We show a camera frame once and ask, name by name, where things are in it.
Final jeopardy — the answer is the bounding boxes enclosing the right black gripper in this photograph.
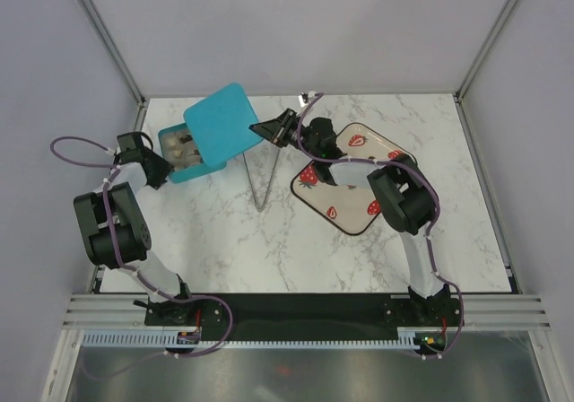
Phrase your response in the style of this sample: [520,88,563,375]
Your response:
[250,109,318,161]

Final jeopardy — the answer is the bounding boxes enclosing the teal chocolate box tray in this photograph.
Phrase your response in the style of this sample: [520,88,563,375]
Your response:
[158,124,227,183]

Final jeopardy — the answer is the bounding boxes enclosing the round dark chocolate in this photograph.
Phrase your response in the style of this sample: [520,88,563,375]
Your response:
[179,135,192,144]

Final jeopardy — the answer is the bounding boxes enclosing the teal box lid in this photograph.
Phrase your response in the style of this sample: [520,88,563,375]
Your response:
[183,83,263,166]

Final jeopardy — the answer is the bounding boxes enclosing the metal tweezers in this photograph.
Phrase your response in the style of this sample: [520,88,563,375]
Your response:
[241,145,280,213]

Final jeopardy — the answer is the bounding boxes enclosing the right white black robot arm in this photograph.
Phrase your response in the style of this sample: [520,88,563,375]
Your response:
[249,109,445,326]

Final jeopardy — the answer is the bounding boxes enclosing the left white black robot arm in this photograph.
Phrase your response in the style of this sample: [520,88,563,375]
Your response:
[74,132,196,325]

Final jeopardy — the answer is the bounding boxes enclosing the strawberry pattern square plate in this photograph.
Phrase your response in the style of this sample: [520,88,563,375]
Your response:
[291,123,406,236]

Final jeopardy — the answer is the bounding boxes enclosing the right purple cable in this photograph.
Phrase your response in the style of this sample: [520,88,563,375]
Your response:
[295,91,464,331]

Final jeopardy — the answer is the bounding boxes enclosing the purple cable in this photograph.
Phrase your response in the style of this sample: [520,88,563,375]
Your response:
[49,136,158,295]
[295,91,464,331]

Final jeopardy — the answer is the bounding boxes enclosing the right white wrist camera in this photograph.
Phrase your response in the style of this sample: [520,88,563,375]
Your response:
[298,91,317,108]

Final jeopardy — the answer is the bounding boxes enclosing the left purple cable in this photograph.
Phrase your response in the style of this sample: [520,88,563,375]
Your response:
[49,136,158,295]

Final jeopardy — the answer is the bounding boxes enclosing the aluminium frame rail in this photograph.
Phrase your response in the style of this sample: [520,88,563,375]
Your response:
[62,292,153,329]

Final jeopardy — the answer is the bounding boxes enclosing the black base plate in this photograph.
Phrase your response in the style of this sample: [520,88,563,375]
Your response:
[134,293,462,341]

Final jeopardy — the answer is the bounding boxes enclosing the slotted grey cable duct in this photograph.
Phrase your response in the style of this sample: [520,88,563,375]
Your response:
[82,328,429,350]

